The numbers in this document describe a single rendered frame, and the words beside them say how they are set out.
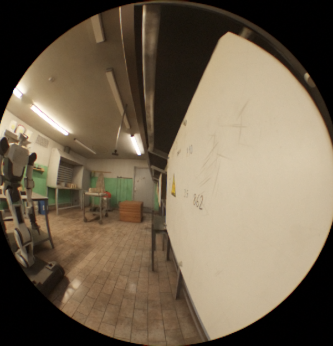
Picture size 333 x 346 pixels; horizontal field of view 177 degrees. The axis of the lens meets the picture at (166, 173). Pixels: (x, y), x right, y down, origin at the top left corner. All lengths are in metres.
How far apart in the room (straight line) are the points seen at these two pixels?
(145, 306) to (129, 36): 1.59
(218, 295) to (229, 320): 0.04
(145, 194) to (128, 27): 5.06
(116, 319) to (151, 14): 1.45
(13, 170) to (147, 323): 1.61
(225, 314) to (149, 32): 0.37
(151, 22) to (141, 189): 5.07
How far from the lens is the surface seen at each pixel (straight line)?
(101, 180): 5.64
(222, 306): 0.15
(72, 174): 5.48
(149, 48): 0.23
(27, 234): 1.29
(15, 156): 1.22
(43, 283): 1.41
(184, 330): 1.19
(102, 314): 1.29
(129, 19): 0.37
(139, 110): 0.55
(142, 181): 5.08
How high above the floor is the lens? 1.14
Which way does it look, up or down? 9 degrees up
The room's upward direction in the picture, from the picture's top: 2 degrees clockwise
